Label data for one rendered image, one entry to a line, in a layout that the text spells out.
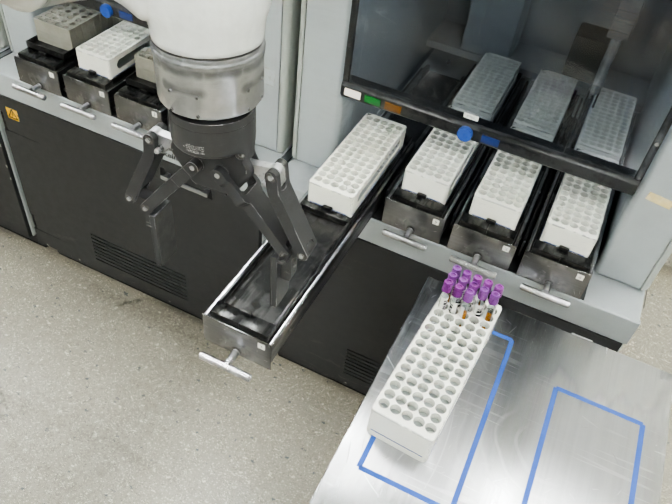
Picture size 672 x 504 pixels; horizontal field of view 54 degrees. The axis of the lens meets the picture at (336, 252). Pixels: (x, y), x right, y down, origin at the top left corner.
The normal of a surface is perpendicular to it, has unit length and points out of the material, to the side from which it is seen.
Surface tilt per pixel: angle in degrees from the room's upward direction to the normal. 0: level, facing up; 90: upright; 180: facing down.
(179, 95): 88
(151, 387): 0
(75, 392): 0
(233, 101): 87
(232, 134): 87
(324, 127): 90
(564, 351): 0
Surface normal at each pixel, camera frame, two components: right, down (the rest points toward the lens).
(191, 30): -0.11, 0.87
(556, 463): 0.10, -0.70
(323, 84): -0.43, 0.61
